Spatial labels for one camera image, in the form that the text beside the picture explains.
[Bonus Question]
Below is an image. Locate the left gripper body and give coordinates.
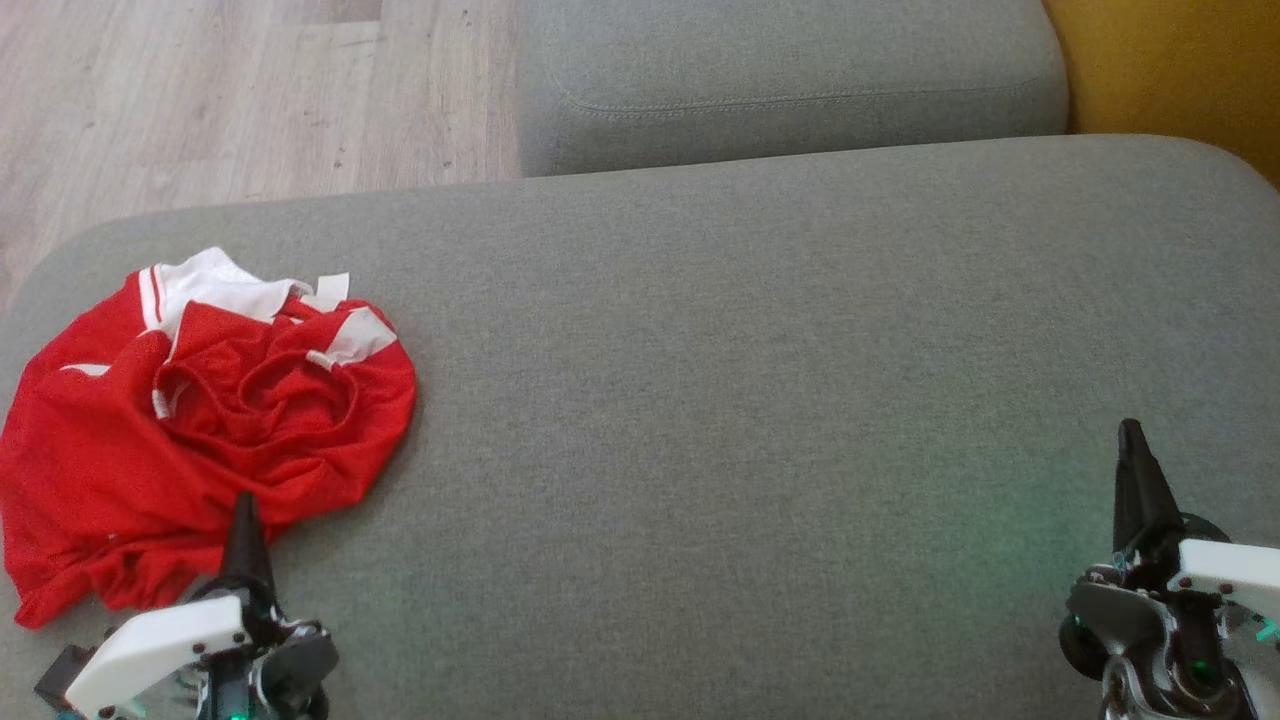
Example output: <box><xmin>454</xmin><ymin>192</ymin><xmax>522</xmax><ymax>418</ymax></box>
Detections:
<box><xmin>63</xmin><ymin>590</ymin><xmax>341</xmax><ymax>720</ymax></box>

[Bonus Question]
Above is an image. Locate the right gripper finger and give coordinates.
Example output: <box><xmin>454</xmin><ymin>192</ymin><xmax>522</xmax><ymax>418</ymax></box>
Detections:
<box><xmin>1113</xmin><ymin>418</ymin><xmax>1186</xmax><ymax>561</ymax></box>

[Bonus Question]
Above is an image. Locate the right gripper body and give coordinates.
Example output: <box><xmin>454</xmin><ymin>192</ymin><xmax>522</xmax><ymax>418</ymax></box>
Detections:
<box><xmin>1065</xmin><ymin>512</ymin><xmax>1280</xmax><ymax>720</ymax></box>

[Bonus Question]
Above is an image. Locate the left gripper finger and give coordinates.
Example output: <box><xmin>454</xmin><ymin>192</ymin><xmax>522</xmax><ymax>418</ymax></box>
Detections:
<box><xmin>218</xmin><ymin>490</ymin><xmax>278</xmax><ymax>607</ymax></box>

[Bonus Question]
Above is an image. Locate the red mesh garment white band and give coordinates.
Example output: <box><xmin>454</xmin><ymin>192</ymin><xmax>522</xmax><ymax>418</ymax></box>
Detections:
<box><xmin>150</xmin><ymin>272</ymin><xmax>417</xmax><ymax>531</ymax></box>

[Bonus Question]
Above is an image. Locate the red jersey white striped trim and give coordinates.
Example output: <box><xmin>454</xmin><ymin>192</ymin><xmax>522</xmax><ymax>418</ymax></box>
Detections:
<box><xmin>0</xmin><ymin>247</ymin><xmax>313</xmax><ymax>631</ymax></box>

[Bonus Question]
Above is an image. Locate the yellow sofa back cushion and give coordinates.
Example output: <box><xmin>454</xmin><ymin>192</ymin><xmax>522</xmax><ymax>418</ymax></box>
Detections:
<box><xmin>1040</xmin><ymin>0</ymin><xmax>1280</xmax><ymax>191</ymax></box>

